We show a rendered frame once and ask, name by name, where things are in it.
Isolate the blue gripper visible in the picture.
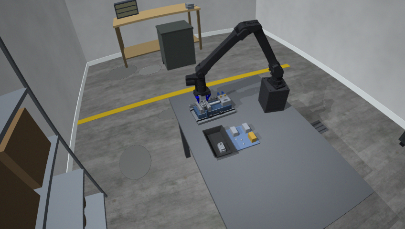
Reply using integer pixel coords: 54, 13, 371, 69
193, 84, 211, 103

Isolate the yellow block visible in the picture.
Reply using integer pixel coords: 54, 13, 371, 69
248, 132, 257, 143

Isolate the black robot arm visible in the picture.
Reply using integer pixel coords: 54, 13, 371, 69
185, 20, 285, 91

